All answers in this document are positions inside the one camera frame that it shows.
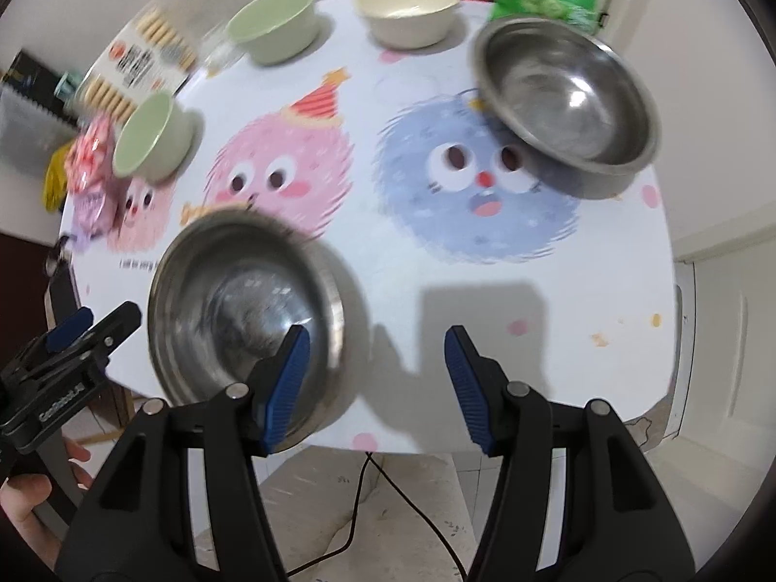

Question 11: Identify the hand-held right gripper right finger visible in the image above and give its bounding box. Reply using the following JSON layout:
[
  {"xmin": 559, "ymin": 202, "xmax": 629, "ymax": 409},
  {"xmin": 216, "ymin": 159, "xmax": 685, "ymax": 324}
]
[{"xmin": 444, "ymin": 325, "xmax": 698, "ymax": 582}]

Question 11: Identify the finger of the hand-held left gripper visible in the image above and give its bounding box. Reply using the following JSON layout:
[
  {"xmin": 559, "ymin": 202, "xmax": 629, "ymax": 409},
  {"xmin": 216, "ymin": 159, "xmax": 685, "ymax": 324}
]
[
  {"xmin": 57, "ymin": 301, "xmax": 143, "ymax": 377},
  {"xmin": 9, "ymin": 307, "xmax": 96, "ymax": 377}
]

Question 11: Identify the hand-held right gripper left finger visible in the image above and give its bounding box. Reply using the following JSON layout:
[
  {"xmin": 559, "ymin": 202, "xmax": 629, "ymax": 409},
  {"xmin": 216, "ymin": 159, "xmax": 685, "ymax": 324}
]
[{"xmin": 57, "ymin": 324, "xmax": 311, "ymax": 582}]

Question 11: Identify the steel bowl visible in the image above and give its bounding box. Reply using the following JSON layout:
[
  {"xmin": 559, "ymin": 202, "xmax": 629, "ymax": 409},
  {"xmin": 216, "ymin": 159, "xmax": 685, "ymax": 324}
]
[
  {"xmin": 147, "ymin": 207, "xmax": 346, "ymax": 451},
  {"xmin": 471, "ymin": 17, "xmax": 662, "ymax": 201}
]

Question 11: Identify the light green bowl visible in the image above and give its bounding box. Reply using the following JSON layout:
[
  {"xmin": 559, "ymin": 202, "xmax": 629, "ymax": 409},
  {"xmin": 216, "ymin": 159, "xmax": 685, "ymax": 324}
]
[
  {"xmin": 112, "ymin": 92, "xmax": 198, "ymax": 183},
  {"xmin": 226, "ymin": 0, "xmax": 320, "ymax": 67}
]

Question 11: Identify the person's left hand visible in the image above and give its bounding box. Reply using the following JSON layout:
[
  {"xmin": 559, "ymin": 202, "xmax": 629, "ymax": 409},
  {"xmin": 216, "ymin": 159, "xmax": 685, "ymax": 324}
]
[{"xmin": 0, "ymin": 438, "xmax": 95, "ymax": 565}]

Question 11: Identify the black object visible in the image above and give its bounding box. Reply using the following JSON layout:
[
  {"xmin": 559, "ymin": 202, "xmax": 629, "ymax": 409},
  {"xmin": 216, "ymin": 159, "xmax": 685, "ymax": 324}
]
[{"xmin": 44, "ymin": 235, "xmax": 82, "ymax": 340}]

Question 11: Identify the dark brown furniture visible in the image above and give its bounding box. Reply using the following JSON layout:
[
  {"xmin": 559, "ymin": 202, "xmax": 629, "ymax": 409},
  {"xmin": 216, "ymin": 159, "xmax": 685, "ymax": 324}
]
[{"xmin": 0, "ymin": 231, "xmax": 62, "ymax": 346}]

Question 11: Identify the yellow packet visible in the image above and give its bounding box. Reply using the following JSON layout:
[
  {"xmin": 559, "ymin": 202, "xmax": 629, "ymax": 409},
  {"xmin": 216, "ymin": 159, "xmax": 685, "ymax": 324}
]
[{"xmin": 44, "ymin": 144, "xmax": 77, "ymax": 213}]

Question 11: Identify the printed cartoon tablecloth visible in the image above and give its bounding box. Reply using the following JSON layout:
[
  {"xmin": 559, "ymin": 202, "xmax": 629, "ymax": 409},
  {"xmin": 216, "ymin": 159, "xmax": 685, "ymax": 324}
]
[{"xmin": 61, "ymin": 0, "xmax": 680, "ymax": 455}]

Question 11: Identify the pink snack packet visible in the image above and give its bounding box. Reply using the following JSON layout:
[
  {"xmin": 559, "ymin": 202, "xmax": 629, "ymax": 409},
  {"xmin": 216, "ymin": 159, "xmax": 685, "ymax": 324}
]
[{"xmin": 64, "ymin": 115, "xmax": 122, "ymax": 243}]

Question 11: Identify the small green object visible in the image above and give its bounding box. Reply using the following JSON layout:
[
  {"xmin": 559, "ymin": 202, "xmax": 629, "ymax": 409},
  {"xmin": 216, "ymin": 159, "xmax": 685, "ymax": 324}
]
[{"xmin": 54, "ymin": 69, "xmax": 86, "ymax": 98}]

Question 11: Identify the clear plastic biscuit box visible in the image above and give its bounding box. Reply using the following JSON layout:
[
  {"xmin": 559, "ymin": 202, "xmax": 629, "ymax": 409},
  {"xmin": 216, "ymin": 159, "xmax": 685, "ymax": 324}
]
[{"xmin": 79, "ymin": 3, "xmax": 201, "ymax": 128}]

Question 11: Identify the black box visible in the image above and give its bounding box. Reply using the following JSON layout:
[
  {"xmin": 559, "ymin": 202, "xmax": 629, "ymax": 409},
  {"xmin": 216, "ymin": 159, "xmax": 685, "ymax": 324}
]
[{"xmin": 0, "ymin": 48, "xmax": 62, "ymax": 89}]

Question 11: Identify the clear glass cup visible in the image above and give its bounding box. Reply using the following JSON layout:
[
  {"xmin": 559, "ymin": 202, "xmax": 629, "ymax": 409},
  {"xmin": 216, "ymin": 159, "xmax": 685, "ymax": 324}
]
[{"xmin": 197, "ymin": 24, "xmax": 243, "ymax": 74}]

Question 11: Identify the cream bowl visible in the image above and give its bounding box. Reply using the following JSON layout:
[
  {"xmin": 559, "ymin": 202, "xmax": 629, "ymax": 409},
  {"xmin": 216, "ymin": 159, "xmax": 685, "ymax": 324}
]
[{"xmin": 353, "ymin": 0, "xmax": 467, "ymax": 49}]

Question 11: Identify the black cable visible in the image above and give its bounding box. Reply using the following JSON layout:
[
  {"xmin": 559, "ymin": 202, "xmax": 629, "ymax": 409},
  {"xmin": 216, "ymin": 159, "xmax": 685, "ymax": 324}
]
[{"xmin": 285, "ymin": 452, "xmax": 474, "ymax": 580}]

